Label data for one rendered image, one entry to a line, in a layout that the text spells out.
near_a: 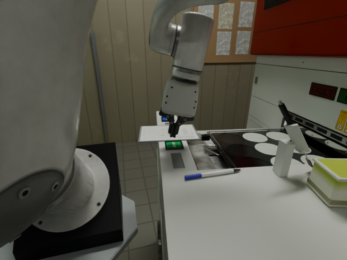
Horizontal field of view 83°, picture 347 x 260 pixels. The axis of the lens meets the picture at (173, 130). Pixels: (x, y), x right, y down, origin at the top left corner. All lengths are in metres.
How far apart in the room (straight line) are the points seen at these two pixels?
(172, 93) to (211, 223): 0.34
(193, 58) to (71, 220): 0.47
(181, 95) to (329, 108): 0.57
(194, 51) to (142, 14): 2.24
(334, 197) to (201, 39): 0.43
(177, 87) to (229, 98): 2.69
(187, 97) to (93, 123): 2.39
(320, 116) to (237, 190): 0.58
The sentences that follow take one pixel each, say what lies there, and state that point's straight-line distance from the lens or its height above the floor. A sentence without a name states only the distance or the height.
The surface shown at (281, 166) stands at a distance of 0.52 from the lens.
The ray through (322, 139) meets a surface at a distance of 0.92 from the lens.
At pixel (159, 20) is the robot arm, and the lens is 0.49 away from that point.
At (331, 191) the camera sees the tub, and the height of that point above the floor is 1.00.
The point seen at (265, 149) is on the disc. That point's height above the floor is 0.90.
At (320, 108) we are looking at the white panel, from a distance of 0.94.
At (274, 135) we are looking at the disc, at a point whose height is 0.90.
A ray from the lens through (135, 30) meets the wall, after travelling 2.71.
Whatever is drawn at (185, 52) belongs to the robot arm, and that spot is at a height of 1.23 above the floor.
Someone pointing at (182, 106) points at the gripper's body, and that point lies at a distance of 0.56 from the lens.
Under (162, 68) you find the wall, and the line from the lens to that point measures 2.76.
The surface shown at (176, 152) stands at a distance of 0.59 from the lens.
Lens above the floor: 1.24
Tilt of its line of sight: 22 degrees down
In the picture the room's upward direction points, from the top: straight up
